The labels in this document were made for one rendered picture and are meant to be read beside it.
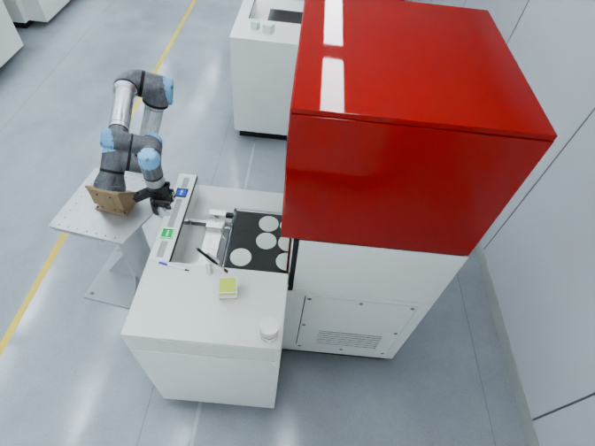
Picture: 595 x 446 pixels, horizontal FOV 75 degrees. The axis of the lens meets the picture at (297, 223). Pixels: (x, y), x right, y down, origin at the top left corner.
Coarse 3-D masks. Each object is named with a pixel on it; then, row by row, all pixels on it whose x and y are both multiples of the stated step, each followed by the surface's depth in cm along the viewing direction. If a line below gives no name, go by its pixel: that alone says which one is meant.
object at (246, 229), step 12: (240, 216) 199; (252, 216) 200; (264, 216) 200; (276, 216) 201; (240, 228) 194; (252, 228) 194; (276, 228) 196; (240, 240) 190; (252, 240) 190; (276, 240) 191; (228, 252) 185; (252, 252) 186; (264, 252) 186; (276, 252) 187; (228, 264) 181; (252, 264) 182; (264, 264) 182
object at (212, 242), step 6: (222, 222) 198; (210, 234) 193; (216, 234) 193; (204, 240) 190; (210, 240) 191; (216, 240) 191; (204, 246) 188; (210, 246) 188; (216, 246) 189; (210, 252) 186; (216, 252) 186; (198, 258) 183; (204, 258) 184
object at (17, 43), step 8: (0, 0) 393; (0, 8) 394; (0, 16) 395; (8, 16) 406; (0, 24) 396; (8, 24) 407; (0, 32) 397; (8, 32) 408; (16, 32) 419; (0, 40) 398; (8, 40) 409; (16, 40) 420; (0, 48) 400; (8, 48) 410; (16, 48) 421; (0, 56) 401; (8, 56) 411; (0, 64) 402
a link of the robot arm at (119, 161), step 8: (104, 152) 190; (112, 152) 190; (120, 152) 192; (104, 160) 191; (112, 160) 191; (120, 160) 192; (128, 160) 194; (104, 168) 191; (112, 168) 191; (120, 168) 194; (128, 168) 196
